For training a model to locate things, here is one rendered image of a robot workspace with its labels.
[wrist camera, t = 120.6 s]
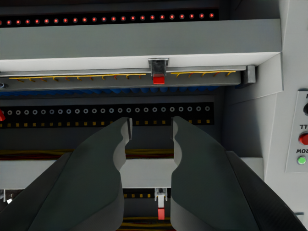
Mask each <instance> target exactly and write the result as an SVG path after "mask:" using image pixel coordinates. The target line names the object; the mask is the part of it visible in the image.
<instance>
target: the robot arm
mask: <svg viewBox="0 0 308 231"><path fill-rule="evenodd" d="M131 139H132V118H128V117H122V118H120V119H118V120H116V121H115V122H113V123H111V124H109V125H108V126H106V127H105V128H103V129H101V130H100V131H98V132H96V133H95V134H93V135H92V136H90V137H89V138H87V139H86V140H85V141H84V142H82V143H81V144H80V145H79V146H78V147H77V148H76V149H75V150H74V151H73V152H72V153H64V154H63V155H62V156H61V157H60V158H59V159H58V160H57V161H55V162H54V163H53V164H52V165H51V166H50V167H49V168H48V169H46V170H45V171H44V172H43V173H42V174H41V175H40V176H39V177H37V178H36V179H35V180H34V181H33V182H32V183H31V184H30V185H28V186H27V187H26V188H25V189H24V190H23V191H22V192H21V193H20V194H18V195H17V196H16V197H15V198H14V199H13V200H12V201H11V202H10V203H9V204H8V205H7V206H6V207H5V208H4V209H3V210H2V211H1V212H0V231H116V230H117V229H118V228H119V227H120V226H121V224H122V221H123V212H124V195H123V189H122V182H121V175H120V172H119V171H120V169H121V167H122V166H123V165H124V164H125V162H126V154H125V146H126V144H127V143H128V142H129V140H131ZM170 139H173V141H174V162H175V163H176V165H177V168H176V169H175V170H174V171H173V172H172V174H171V199H170V222H171V224H172V226H173V228H174V229H175V230H177V231H308V230H307V229H306V228H305V226H304V225H303V224H302V222H301V221H300V220H299V219H298V217H297V216H296V215H295V214H294V212H293V211H292V210H291V209H290V208H289V207H288V205H287V204H286V203H285V202H284V201H283V200H282V199H281V198H280V197H279V196H278V195H277V194H276V193H275V192H274V191H273V190H272V189H271V188H270V187H269V186H268V185H267V184H266V183H265V182H264V181H263V180H262V179H261V178H260V177H259V176H258V175H257V174H256V173H255V172H254V171H253V170H252V169H251V168H250V167H249V166H248V165H247V164H246V163H245V162H244V161H243V160H242V159H241V158H239V157H238V156H237V155H236V154H235V153H234V152H233V151H226V150H225V148H224V147H223V146H222V145H221V144H220V143H218V142H217V141H216V140H215V139H214V138H212V137H211V136H210V135H208V134H207V133H206V132H204V131H203V130H201V129H199V128H198V127H196V126H194V125H193V124H191V123H190V122H188V121H186V120H184V119H183V118H181V117H179V116H174V117H171V138H170Z"/></svg>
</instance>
